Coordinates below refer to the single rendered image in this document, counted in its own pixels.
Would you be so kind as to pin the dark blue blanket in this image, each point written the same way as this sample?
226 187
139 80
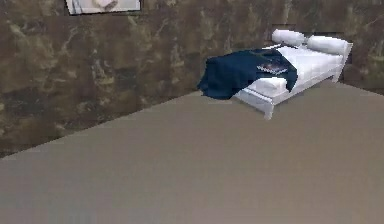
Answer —
233 73

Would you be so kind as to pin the white pillow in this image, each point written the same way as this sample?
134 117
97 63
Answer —
326 45
288 37

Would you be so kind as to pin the framed wall picture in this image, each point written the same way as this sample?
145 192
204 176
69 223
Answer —
103 5

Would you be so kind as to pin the white bed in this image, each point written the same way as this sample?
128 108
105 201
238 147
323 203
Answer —
313 65

